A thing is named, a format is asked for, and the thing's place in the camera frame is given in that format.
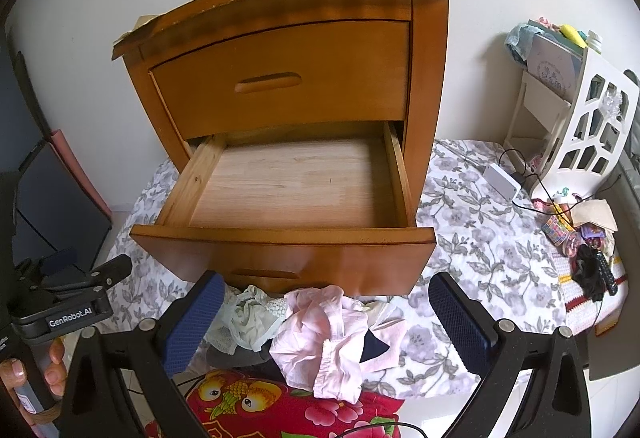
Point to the pale pink garment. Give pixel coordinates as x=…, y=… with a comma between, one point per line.
x=310, y=343

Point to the light green lace garment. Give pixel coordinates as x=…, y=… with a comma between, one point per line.
x=250, y=323

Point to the pile of colourful clutter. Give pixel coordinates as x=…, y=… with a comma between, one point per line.
x=580, y=223

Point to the pink board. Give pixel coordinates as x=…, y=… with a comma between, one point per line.
x=85, y=168

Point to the grey book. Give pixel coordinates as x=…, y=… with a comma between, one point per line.
x=555, y=63

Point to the navy garment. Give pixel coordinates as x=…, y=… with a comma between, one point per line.
x=374, y=348

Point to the beige paper sheet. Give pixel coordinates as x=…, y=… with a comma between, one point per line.
x=137, y=25

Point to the wooden drawer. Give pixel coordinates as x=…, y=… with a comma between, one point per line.
x=290, y=188
x=310, y=78

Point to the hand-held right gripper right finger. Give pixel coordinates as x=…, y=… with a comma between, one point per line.
x=460, y=323

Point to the white power box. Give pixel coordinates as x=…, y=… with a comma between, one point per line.
x=502, y=180

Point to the person's left hand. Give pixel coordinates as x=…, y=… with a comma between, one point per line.
x=56, y=368

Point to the white plastic basket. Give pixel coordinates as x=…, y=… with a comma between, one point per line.
x=590, y=128

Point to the red floral blanket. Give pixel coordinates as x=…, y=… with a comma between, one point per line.
x=280, y=408

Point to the dark blue cabinet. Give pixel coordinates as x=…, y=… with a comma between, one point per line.
x=55, y=198

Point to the wooden nightstand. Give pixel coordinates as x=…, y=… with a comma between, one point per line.
x=430, y=68

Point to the teal cloth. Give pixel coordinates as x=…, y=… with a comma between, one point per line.
x=517, y=43

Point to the crochet mat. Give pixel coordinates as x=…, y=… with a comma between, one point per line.
x=585, y=313

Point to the grey sock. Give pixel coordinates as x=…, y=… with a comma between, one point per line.
x=235, y=359

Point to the floral bedsheet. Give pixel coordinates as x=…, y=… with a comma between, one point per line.
x=480, y=248

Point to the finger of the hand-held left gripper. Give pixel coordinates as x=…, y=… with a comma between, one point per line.
x=112, y=270

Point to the closed wooden drawer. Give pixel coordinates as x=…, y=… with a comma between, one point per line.
x=310, y=78

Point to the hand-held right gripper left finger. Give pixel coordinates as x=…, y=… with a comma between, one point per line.
x=196, y=318

